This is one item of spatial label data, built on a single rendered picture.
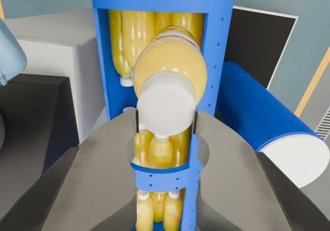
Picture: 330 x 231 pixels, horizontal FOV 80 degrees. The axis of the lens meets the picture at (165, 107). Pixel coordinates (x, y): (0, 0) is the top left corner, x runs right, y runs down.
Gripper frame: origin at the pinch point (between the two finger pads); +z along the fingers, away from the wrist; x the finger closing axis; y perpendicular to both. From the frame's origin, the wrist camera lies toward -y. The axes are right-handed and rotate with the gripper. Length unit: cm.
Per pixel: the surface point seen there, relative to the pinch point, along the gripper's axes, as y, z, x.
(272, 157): 41, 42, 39
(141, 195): 51, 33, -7
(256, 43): 18, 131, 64
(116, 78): 13.1, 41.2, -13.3
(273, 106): 31, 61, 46
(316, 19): 3, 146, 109
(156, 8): -5.3, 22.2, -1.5
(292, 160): 43, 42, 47
